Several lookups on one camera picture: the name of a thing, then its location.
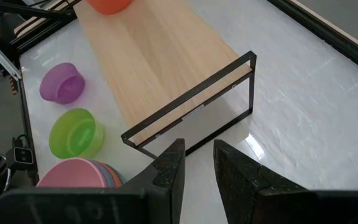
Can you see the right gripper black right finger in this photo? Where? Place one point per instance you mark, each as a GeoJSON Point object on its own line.
{"type": "Point", "coordinates": [235, 180]}

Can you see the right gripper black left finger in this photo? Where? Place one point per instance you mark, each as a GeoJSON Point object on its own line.
{"type": "Point", "coordinates": [169, 174]}

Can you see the large teal plastic bowl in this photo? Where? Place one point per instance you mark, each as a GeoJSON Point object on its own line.
{"type": "Point", "coordinates": [122, 178]}

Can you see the large coral plastic bowl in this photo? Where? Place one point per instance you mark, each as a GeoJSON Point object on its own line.
{"type": "Point", "coordinates": [116, 181]}

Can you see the large blue plastic bowl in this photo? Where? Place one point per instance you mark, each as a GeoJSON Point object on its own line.
{"type": "Point", "coordinates": [107, 176]}

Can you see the large pink plastic bowl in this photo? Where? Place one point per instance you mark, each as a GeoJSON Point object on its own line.
{"type": "Point", "coordinates": [73, 174]}

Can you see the translucent yellow bowl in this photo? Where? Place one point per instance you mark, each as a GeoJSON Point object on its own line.
{"type": "Point", "coordinates": [76, 133]}

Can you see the small purple plastic bowl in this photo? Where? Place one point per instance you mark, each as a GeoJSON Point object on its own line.
{"type": "Point", "coordinates": [61, 84]}

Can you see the small orange plastic bowl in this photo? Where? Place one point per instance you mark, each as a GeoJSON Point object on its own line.
{"type": "Point", "coordinates": [109, 6]}

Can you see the wooden shelf with black frame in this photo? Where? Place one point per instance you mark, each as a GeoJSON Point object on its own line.
{"type": "Point", "coordinates": [154, 56]}

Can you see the small black table-level camera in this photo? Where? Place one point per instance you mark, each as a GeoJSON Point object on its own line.
{"type": "Point", "coordinates": [23, 155]}

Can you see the silver metal bracket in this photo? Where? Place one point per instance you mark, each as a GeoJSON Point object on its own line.
{"type": "Point", "coordinates": [2, 59]}

